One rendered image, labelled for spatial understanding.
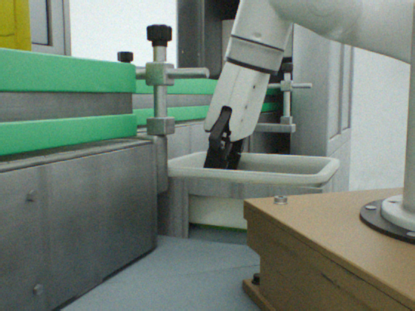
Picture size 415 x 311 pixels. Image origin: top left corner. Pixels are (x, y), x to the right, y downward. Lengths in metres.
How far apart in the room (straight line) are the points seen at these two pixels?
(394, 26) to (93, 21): 0.53
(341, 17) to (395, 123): 3.53
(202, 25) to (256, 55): 0.84
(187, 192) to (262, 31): 0.22
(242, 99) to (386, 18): 0.22
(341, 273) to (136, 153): 0.27
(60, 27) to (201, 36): 0.67
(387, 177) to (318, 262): 3.82
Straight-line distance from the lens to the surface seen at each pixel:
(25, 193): 0.36
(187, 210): 0.57
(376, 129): 4.07
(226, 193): 0.54
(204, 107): 0.92
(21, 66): 0.38
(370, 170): 4.11
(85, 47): 0.86
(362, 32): 0.66
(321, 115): 1.32
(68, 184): 0.39
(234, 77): 0.58
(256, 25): 0.58
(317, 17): 0.55
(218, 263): 0.49
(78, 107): 0.43
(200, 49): 1.40
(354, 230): 0.33
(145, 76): 0.53
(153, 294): 0.43
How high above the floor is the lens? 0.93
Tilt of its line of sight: 8 degrees down
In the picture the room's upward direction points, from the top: straight up
